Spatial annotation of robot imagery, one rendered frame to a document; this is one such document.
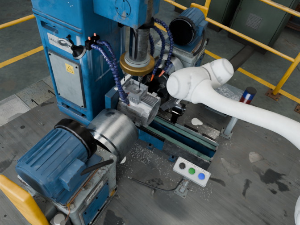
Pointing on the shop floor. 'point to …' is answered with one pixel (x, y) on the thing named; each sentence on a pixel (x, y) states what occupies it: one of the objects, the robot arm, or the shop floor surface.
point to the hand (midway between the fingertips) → (166, 105)
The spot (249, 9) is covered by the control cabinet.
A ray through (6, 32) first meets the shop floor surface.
